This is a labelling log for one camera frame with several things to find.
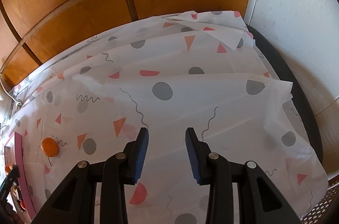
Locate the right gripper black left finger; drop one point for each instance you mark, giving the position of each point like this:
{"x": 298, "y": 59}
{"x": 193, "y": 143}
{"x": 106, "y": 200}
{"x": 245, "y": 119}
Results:
{"x": 73, "y": 200}

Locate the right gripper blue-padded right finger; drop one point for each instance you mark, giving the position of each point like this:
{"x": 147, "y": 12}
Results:
{"x": 259, "y": 200}

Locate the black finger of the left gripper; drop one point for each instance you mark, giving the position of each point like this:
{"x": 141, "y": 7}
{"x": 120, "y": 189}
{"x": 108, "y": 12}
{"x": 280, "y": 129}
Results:
{"x": 12, "y": 177}

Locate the large orange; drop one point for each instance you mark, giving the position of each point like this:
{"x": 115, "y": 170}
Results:
{"x": 49, "y": 147}

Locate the orange tangerine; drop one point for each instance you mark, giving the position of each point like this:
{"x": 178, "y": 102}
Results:
{"x": 8, "y": 168}

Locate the small red-orange fruit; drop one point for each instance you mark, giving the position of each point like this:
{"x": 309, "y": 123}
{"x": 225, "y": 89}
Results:
{"x": 21, "y": 205}

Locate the pink-edged cardboard tray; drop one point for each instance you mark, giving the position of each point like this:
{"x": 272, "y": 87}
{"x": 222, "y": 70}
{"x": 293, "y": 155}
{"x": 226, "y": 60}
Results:
{"x": 13, "y": 152}

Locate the white patterned tablecloth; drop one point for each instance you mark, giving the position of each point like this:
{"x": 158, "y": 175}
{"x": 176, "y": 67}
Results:
{"x": 198, "y": 70}

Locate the black round table edge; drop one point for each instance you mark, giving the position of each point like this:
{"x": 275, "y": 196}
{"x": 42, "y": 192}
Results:
{"x": 292, "y": 89}

